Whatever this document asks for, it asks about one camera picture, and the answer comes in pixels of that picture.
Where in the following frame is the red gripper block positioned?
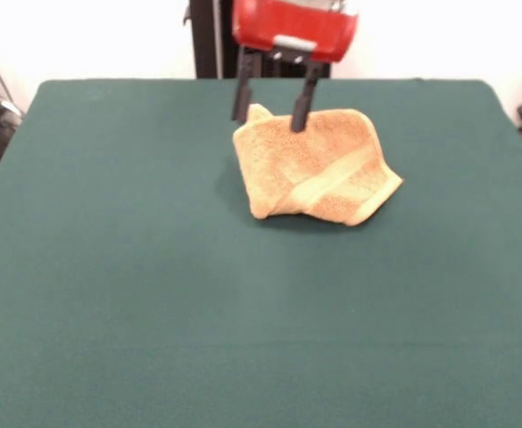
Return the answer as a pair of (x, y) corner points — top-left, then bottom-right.
(230, 0), (360, 134)

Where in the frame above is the tan terry towel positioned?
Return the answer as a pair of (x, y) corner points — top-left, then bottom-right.
(232, 103), (404, 227)

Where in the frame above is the dark green tablecloth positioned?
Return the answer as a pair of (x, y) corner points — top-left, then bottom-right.
(0, 78), (522, 428)

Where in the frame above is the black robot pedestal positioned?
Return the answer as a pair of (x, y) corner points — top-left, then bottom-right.
(184, 0), (344, 80)

